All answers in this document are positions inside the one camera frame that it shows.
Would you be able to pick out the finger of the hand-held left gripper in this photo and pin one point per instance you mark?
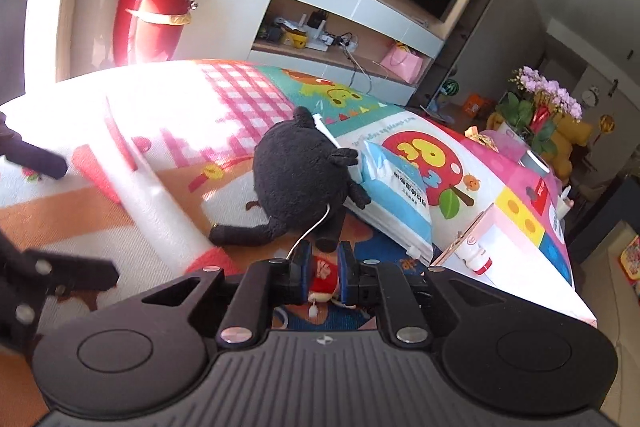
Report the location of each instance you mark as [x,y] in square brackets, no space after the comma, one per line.
[45,162]
[75,274]

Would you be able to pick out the yellow hanging ornament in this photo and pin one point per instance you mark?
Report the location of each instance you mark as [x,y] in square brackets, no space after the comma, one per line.
[606,124]

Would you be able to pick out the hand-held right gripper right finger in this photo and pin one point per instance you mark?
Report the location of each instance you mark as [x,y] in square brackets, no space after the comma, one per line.
[348,272]

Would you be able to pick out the pink orchid plant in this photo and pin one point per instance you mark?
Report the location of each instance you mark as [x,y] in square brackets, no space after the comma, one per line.
[545,94]

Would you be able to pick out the beige sofa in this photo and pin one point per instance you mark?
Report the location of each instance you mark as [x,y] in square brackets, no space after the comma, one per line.
[605,267]

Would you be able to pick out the pink gift bag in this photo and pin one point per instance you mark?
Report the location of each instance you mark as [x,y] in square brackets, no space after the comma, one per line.
[402,62]

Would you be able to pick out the orange cardboard box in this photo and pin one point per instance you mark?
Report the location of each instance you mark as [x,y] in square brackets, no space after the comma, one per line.
[475,106]

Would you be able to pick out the small white toy red tag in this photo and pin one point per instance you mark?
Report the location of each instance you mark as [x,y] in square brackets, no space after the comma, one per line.
[325,274]

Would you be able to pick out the panda wall clock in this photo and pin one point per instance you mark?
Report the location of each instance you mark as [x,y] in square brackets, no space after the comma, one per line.
[591,96]

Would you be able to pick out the white foam rocket red fins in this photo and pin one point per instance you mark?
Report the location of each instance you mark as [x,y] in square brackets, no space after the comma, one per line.
[160,207]

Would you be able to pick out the yellow box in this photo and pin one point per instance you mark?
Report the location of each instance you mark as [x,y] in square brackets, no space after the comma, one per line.
[295,39]

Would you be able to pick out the colourful cartoon play mat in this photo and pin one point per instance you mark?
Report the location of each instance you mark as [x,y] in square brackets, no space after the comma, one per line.
[240,107]

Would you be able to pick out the pink cardboard box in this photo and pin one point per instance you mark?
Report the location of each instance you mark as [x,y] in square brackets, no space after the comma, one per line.
[500,257]

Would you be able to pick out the red cartoon bag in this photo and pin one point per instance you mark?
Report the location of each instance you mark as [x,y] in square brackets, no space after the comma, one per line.
[631,257]

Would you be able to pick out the white plastic bottle toy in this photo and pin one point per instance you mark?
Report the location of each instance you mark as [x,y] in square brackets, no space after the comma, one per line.
[477,259]

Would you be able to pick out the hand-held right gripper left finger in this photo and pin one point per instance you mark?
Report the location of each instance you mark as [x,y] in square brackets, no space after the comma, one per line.
[302,272]

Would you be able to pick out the watermelon ball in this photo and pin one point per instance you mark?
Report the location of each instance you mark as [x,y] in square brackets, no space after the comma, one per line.
[451,87]

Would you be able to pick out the black plush toy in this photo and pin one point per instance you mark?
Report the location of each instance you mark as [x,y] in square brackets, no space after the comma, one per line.
[295,167]

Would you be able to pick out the red barrel decoration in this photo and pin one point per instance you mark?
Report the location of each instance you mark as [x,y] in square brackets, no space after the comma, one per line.
[145,27]

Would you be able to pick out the blue white wipes packet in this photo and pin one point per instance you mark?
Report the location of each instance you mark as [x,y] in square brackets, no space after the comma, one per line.
[395,192]

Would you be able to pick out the white tissue box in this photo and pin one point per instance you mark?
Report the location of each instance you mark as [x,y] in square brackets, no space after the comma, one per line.
[563,204]

